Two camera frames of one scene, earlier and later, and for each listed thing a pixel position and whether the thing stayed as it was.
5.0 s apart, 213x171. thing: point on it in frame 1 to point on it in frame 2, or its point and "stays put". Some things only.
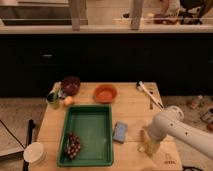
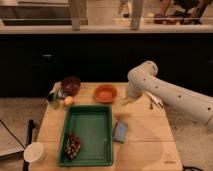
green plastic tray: x=87 y=137 stays put
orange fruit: x=68 y=101 stays put
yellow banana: x=141 y=148 to x=124 y=101
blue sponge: x=120 y=132 stays put
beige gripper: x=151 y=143 to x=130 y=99
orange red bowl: x=105 y=93 stays put
